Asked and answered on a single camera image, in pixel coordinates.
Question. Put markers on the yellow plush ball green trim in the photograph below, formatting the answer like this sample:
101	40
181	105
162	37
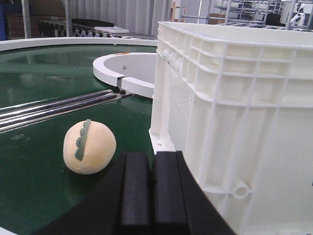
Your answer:
88	147

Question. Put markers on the chrome roller rods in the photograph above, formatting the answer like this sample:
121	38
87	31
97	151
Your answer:
22	117

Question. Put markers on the white inner ring guard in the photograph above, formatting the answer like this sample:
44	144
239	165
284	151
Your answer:
130	71

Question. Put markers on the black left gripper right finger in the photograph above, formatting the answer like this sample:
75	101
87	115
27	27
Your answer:
180	205

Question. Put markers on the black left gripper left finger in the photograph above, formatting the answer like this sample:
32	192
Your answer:
118	205

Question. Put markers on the white plastic tote box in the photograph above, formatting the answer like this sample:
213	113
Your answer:
238	102

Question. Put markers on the metal storage rack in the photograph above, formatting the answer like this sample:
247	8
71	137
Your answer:
273	14

